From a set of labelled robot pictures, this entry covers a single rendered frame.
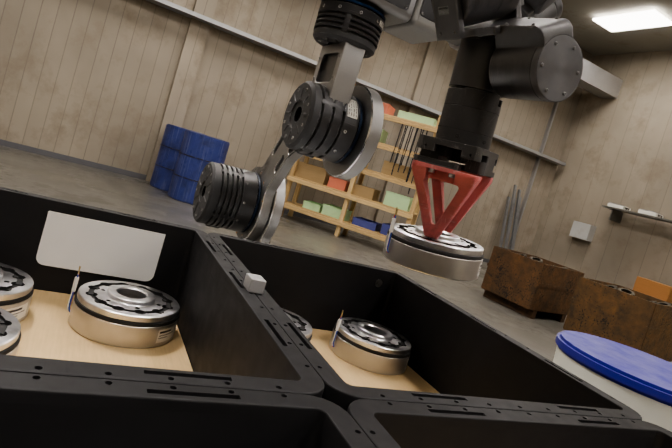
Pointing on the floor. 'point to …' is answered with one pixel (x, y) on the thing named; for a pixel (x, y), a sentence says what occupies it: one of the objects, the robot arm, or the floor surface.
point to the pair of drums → (185, 161)
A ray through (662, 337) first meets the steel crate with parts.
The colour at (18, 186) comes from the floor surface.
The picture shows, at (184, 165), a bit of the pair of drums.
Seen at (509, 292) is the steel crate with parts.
